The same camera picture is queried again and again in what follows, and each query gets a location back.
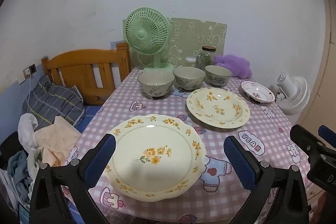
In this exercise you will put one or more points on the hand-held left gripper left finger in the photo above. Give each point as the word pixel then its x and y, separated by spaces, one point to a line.
pixel 101 158

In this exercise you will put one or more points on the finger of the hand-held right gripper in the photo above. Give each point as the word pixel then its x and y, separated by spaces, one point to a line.
pixel 329 134
pixel 302 136

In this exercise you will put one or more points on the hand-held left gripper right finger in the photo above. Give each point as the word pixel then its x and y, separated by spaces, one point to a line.
pixel 240 161

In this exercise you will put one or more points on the yellow round floral plate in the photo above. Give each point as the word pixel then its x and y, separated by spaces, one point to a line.
pixel 218 108

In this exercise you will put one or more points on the yellow scalloped floral plate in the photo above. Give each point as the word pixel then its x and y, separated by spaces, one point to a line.
pixel 157 134

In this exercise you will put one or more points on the small white red-rimmed plate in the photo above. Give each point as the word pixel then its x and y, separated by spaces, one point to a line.
pixel 257 91

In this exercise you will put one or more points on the green-grey bowl blue floral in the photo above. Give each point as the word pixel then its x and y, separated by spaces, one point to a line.
pixel 218 75

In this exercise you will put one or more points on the green-grey ceramic bowl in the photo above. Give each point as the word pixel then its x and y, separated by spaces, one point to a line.
pixel 189 78
pixel 156 82

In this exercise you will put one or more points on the white standing fan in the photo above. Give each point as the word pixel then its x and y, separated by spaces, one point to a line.
pixel 296 98

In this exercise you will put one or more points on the blue bed sheet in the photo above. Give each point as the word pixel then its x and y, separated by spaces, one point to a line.
pixel 90 113

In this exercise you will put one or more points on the peach cloth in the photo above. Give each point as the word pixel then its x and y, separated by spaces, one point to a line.
pixel 57 137

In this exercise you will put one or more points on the beige cabinet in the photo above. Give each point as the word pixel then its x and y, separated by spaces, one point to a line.
pixel 325 82

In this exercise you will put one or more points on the grey plaid pillow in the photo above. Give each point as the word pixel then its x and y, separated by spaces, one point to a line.
pixel 52 103

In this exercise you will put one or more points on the pink checked tablecloth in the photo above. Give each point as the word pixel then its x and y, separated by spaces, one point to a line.
pixel 162 106

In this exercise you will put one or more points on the white cloth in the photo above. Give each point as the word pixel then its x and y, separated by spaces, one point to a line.
pixel 26 127

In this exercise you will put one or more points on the pile of dark clothes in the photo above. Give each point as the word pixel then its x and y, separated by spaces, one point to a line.
pixel 18 169

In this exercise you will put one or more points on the purple plush toy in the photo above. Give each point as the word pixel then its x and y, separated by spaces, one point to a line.
pixel 233 64

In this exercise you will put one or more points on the wooden chair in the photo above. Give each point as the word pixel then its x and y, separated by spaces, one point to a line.
pixel 78 61

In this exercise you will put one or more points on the glass jar dark lid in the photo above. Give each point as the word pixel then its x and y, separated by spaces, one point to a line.
pixel 206 58

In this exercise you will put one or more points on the cotton swab container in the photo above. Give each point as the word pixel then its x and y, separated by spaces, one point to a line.
pixel 190 61

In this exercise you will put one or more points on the green desk fan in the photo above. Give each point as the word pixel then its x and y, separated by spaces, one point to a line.
pixel 147 32

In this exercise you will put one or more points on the green cartoon print board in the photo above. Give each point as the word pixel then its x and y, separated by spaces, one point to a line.
pixel 194 35

